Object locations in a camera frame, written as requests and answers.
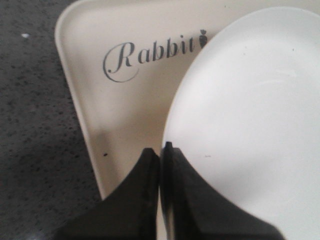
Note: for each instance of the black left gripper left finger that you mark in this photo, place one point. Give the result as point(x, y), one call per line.
point(128, 213)

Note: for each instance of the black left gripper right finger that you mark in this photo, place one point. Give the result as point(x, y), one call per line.
point(193, 210)

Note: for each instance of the white round plate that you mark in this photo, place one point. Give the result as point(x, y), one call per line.
point(247, 117)

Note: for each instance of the cream rabbit serving tray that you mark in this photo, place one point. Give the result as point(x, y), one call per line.
point(124, 61)

